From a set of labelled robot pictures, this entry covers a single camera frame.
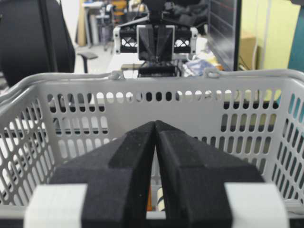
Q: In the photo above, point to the cardboard box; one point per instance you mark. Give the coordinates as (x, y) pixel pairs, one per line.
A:
(247, 50)

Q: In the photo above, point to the black monitor screen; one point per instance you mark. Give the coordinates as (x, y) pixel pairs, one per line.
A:
(224, 23)

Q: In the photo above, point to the black office chair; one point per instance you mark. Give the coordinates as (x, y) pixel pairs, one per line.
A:
(34, 39)

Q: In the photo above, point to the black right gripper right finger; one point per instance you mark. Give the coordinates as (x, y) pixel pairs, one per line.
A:
(209, 188)

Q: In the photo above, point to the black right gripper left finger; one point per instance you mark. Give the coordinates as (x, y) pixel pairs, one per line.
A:
(105, 188)

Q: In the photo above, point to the striped item in basket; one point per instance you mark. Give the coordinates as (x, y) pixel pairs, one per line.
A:
(160, 200)

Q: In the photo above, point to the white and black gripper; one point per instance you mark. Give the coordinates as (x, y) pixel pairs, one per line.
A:
(155, 37)

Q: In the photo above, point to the grey plastic shopping basket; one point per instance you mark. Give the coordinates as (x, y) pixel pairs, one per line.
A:
(49, 118)

